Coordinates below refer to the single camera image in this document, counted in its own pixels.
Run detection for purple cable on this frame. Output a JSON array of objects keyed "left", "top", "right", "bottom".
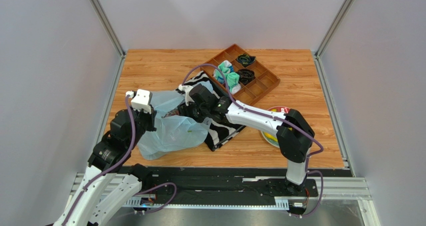
[
  {"left": 181, "top": 63, "right": 325, "bottom": 218},
  {"left": 59, "top": 94, "right": 137, "bottom": 226}
]

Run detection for yellow banana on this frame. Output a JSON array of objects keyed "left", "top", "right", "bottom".
[{"left": 263, "top": 132, "right": 278, "bottom": 142}]

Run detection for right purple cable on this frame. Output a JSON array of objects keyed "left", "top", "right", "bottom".
[{"left": 181, "top": 63, "right": 325, "bottom": 218}]

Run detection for brown compartment tray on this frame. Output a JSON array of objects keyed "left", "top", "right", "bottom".
[{"left": 207, "top": 44, "right": 281, "bottom": 105}]

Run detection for light blue plastic bag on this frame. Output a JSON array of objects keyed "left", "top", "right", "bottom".
[{"left": 137, "top": 90, "right": 213, "bottom": 160}]

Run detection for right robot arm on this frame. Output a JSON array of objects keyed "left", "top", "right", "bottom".
[{"left": 178, "top": 85, "right": 315, "bottom": 185}]

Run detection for teal white sock pair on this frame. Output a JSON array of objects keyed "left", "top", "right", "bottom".
[{"left": 225, "top": 72, "right": 242, "bottom": 94}]

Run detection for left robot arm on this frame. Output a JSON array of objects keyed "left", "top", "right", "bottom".
[{"left": 54, "top": 107, "right": 156, "bottom": 225}]

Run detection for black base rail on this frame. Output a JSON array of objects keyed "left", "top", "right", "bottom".
[{"left": 135, "top": 166, "right": 319, "bottom": 206}]

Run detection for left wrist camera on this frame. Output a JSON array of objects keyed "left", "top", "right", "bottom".
[{"left": 125, "top": 89, "right": 153, "bottom": 114}]

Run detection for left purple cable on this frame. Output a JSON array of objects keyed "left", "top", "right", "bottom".
[{"left": 59, "top": 94, "right": 137, "bottom": 226}]

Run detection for zebra striped cushion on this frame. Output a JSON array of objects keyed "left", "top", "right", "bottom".
[{"left": 182, "top": 71, "right": 245, "bottom": 151}]

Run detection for fruit plate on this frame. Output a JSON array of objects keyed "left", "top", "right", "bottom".
[{"left": 260, "top": 106, "right": 290, "bottom": 148}]

